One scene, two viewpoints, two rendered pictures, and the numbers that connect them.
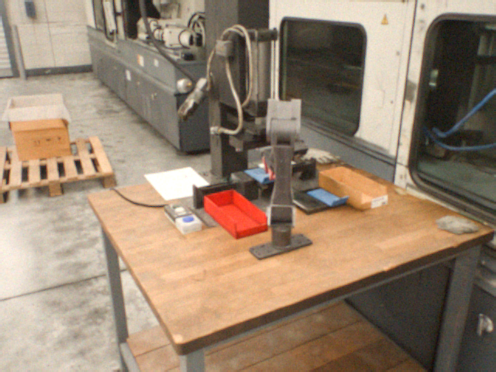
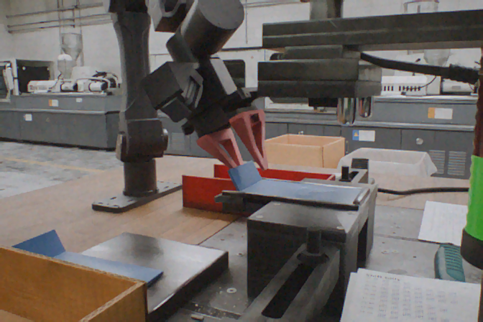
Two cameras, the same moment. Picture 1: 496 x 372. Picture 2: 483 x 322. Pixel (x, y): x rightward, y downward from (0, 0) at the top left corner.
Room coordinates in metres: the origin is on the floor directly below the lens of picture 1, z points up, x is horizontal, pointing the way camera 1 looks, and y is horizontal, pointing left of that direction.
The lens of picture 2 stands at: (2.04, -0.40, 1.11)
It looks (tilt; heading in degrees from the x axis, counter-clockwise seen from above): 9 degrees down; 143
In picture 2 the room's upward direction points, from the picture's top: straight up
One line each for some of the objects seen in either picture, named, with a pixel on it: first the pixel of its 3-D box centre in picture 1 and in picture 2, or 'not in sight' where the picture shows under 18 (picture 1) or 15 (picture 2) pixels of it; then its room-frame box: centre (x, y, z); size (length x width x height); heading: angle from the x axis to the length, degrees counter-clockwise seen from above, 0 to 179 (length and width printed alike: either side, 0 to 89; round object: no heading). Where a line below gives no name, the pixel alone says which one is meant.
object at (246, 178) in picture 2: (262, 173); (295, 181); (1.68, -0.06, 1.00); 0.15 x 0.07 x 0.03; 28
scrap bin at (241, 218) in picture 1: (234, 212); (259, 190); (1.48, 0.04, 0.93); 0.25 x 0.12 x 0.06; 29
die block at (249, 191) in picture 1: (260, 184); (320, 237); (1.72, -0.06, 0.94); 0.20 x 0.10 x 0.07; 119
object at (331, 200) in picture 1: (327, 194); (81, 261); (1.62, -0.30, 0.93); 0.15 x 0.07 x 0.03; 31
